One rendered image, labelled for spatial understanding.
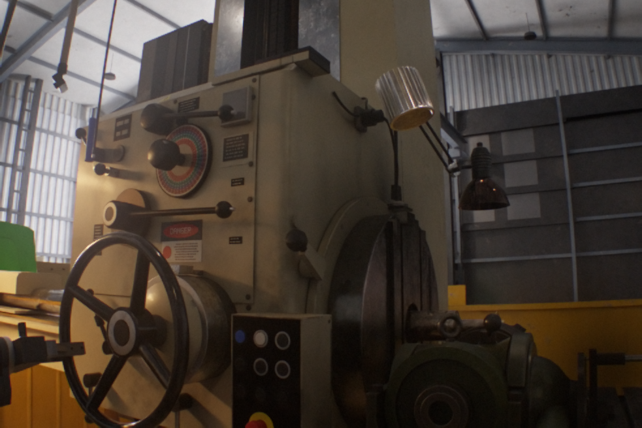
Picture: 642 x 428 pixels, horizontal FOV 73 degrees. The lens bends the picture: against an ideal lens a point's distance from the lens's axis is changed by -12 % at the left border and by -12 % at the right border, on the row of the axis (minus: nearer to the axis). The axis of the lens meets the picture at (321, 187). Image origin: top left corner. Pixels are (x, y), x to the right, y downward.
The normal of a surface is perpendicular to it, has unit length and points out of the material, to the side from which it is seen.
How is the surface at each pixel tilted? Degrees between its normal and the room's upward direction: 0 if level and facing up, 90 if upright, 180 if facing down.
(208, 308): 63
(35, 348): 72
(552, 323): 90
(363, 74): 90
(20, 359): 90
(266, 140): 90
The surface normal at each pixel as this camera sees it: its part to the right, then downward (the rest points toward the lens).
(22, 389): 0.87, -0.10
